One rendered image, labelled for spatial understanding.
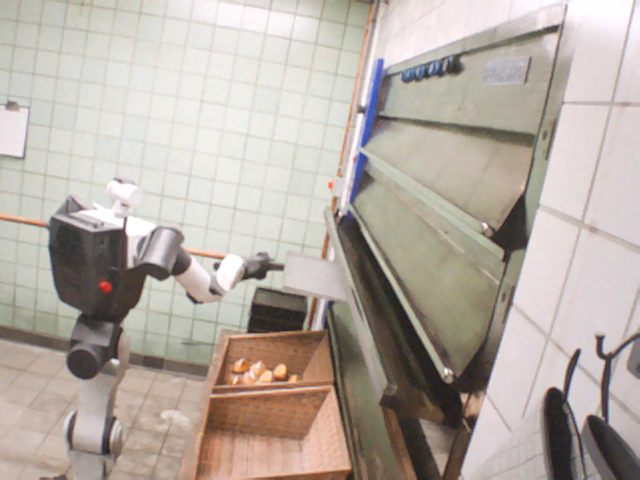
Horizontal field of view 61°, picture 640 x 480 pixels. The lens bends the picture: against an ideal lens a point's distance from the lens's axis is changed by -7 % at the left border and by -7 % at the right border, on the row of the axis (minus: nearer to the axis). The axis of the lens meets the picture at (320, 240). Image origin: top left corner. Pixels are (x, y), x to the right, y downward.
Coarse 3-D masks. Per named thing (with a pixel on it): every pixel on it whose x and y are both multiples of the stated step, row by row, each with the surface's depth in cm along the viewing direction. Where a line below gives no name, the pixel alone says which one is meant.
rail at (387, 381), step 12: (336, 228) 221; (336, 240) 205; (348, 264) 171; (348, 276) 162; (360, 288) 151; (360, 300) 140; (360, 312) 134; (372, 324) 125; (372, 336) 118; (372, 348) 113; (384, 360) 107; (384, 372) 101; (384, 384) 98
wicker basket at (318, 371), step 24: (240, 336) 280; (264, 336) 280; (288, 336) 281; (312, 336) 281; (264, 360) 283; (288, 360) 283; (312, 360) 281; (216, 384) 240; (264, 384) 228; (288, 384) 228; (312, 384) 228
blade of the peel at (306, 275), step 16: (288, 256) 269; (304, 256) 272; (288, 272) 244; (304, 272) 248; (320, 272) 253; (336, 272) 258; (288, 288) 218; (304, 288) 226; (320, 288) 230; (336, 288) 235
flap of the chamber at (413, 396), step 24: (360, 240) 229; (360, 264) 187; (384, 288) 169; (384, 312) 145; (360, 336) 126; (384, 336) 127; (408, 336) 134; (408, 360) 118; (408, 384) 105; (432, 384) 110; (408, 408) 98; (432, 408) 99; (456, 408) 103
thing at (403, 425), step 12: (396, 420) 138; (408, 420) 139; (396, 432) 136; (408, 432) 133; (420, 432) 134; (408, 444) 128; (420, 444) 129; (408, 456) 123; (420, 456) 123; (432, 456) 124; (408, 468) 121; (420, 468) 119; (432, 468) 119
